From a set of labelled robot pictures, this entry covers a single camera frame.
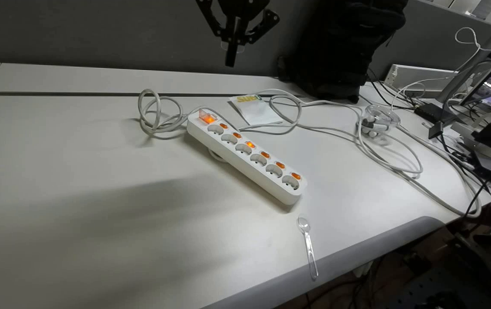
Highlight thin white cable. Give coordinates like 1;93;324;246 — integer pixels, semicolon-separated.
390;27;491;113

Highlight clear plastic round container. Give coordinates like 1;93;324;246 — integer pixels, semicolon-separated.
358;104;401;139

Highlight white power strip orange switches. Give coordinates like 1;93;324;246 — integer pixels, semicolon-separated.
186;109;308;206

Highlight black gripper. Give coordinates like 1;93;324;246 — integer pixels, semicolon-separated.
195;0;281;68

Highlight clear plastic spoon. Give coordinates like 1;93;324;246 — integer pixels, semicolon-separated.
296;216;319;281

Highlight white sachet yellow print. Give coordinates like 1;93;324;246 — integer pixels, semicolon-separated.
229;94;284;126

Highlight white flat box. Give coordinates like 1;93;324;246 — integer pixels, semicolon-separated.
384;64;461;98

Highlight black backpack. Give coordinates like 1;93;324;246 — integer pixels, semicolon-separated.
277;0;409;103

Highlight black cable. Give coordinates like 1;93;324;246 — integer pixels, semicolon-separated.
462;158;491;218

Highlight monitor on silver stand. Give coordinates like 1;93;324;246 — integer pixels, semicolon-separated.
436;21;491;113

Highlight white power strip cable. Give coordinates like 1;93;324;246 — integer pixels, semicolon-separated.
137;88;483;219

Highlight small black box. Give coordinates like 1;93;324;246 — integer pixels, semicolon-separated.
414;102;447;126

